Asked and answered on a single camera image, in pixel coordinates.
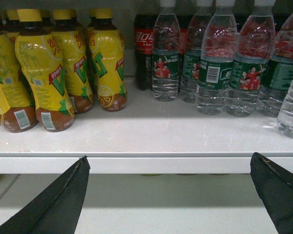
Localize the white lower shelf board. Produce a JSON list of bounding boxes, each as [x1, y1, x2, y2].
[[0, 173, 293, 234]]

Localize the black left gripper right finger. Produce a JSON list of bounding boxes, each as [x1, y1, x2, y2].
[[250, 152, 293, 234]]

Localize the dark cola bottle red label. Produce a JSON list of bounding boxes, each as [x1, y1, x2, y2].
[[134, 14, 157, 91]]

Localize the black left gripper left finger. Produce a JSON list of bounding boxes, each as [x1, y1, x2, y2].
[[0, 156, 90, 234]]

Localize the yellow lemon tea bottle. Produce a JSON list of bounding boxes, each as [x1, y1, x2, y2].
[[88, 8, 127, 112], [52, 9, 94, 114], [15, 9, 75, 132], [0, 9, 39, 134]]

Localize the white metal shelf board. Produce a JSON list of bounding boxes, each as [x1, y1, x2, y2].
[[0, 78, 293, 174]]

